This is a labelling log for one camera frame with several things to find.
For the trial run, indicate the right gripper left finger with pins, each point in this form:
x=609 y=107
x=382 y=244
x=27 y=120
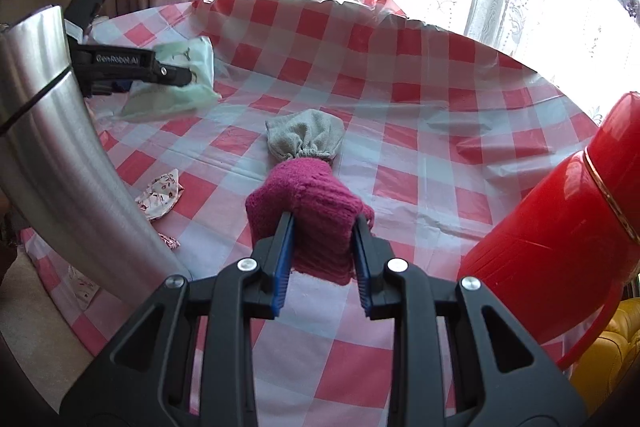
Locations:
x=184 y=358

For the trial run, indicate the stainless steel thermos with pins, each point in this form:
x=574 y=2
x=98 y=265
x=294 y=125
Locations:
x=55 y=172

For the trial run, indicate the red floral white cloth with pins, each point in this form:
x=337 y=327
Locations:
x=160 y=196

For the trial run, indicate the yellow leather sofa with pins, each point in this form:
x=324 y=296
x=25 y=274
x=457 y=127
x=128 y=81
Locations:
x=612 y=360

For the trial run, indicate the beige upholstered stool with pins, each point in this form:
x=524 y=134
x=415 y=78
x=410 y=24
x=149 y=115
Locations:
x=45 y=347

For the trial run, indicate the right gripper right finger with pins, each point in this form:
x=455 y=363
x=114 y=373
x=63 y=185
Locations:
x=460 y=358

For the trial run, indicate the grey drawstring pouch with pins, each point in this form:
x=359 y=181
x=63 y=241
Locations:
x=308 y=134

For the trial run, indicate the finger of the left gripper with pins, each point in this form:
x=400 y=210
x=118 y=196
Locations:
x=104 y=70

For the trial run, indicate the red plastic jug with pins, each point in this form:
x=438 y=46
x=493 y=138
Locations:
x=565 y=253

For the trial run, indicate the magenta knitted sock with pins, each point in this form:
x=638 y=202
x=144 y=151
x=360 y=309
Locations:
x=324 y=212

